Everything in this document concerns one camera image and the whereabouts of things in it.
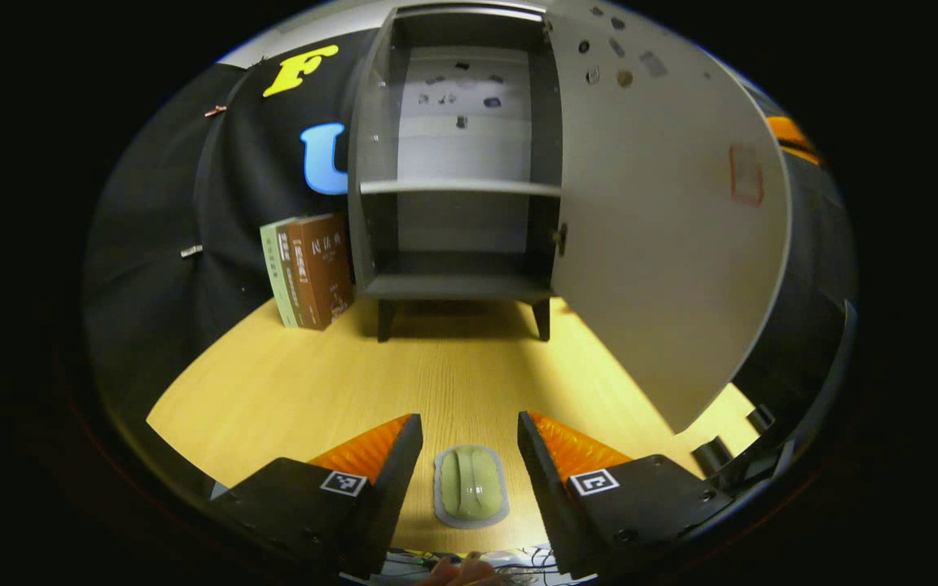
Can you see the dark grey cabinet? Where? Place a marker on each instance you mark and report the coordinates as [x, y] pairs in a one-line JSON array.
[[371, 163]]

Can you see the green book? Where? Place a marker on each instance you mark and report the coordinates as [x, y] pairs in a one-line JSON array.
[[271, 268]]

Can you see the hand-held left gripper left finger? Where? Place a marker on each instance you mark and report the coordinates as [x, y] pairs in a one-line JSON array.
[[392, 480]]

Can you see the beige cabinet door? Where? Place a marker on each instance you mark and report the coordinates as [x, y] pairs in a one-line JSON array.
[[664, 244]]

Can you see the pink clip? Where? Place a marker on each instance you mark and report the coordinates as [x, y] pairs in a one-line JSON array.
[[215, 111]]

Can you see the brown book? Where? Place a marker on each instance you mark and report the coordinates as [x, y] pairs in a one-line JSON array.
[[326, 260]]

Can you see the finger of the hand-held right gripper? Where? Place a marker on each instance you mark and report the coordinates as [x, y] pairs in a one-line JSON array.
[[791, 134]]

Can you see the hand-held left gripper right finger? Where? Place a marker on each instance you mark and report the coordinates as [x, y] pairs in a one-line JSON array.
[[542, 480]]

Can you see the white clip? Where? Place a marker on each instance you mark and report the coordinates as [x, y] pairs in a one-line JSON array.
[[190, 251]]

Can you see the black backdrop cloth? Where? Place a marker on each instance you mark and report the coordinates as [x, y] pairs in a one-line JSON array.
[[233, 179]]

